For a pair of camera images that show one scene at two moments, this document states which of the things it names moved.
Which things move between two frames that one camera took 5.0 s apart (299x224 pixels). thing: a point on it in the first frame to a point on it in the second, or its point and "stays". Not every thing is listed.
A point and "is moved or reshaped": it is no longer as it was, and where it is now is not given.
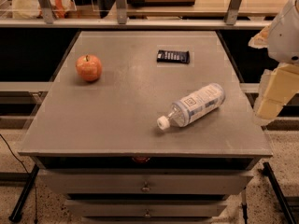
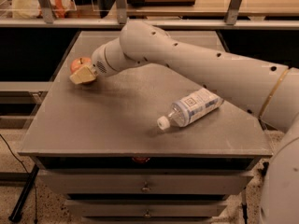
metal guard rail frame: (49, 21) stays
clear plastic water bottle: (192, 105) stays
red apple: (89, 67) is moved or reshaped
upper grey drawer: (147, 182) stays
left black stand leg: (16, 215) stays
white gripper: (285, 36) to (99, 61)
